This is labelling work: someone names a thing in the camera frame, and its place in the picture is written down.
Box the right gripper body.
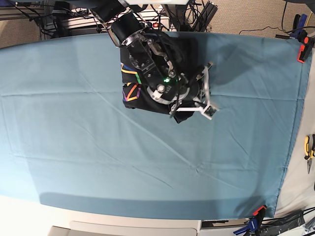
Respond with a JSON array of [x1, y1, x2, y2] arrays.
[[170, 61, 213, 117]]

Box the black T-shirt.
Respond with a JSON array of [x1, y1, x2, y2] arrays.
[[120, 31, 201, 123]]

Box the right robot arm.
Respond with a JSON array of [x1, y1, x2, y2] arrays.
[[91, 0, 217, 122]]

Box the white power strip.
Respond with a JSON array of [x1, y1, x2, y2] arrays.
[[61, 15, 170, 30]]

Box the orange black clamp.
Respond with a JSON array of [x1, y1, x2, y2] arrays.
[[297, 36, 315, 63]]

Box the blue clamp top right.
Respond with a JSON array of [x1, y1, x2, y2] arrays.
[[289, 14, 308, 38]]

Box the blue clamp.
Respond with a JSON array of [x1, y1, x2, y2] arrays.
[[289, 14, 308, 38], [233, 205, 267, 236]]

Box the teal table cloth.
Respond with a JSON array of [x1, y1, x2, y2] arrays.
[[0, 33, 312, 220]]

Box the blue clamp bottom right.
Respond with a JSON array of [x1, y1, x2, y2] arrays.
[[233, 205, 267, 236]]

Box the black bag bottom right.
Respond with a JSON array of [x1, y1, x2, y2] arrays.
[[259, 210, 305, 236]]

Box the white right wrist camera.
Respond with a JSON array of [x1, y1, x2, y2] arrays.
[[200, 104, 219, 120]]

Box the yellow handled pliers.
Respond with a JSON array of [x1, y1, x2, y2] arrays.
[[304, 134, 315, 174]]

